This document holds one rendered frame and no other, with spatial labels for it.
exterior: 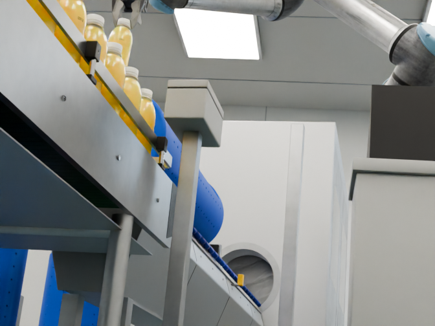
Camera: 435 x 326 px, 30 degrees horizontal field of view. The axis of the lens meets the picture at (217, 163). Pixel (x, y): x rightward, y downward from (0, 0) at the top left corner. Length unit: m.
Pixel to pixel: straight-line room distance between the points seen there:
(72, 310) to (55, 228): 0.47
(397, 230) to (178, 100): 0.77
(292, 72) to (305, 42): 0.58
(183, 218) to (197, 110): 0.26
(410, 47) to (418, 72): 0.08
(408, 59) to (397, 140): 0.31
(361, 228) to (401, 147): 0.29
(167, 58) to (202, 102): 5.31
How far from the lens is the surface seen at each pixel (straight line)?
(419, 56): 2.65
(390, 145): 2.47
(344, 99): 7.75
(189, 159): 1.96
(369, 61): 7.01
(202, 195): 2.77
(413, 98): 2.54
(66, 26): 1.48
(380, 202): 2.36
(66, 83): 1.42
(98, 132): 1.56
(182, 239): 1.91
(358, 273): 2.31
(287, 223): 3.63
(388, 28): 2.74
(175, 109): 1.93
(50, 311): 3.70
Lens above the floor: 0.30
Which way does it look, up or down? 19 degrees up
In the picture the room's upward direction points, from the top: 5 degrees clockwise
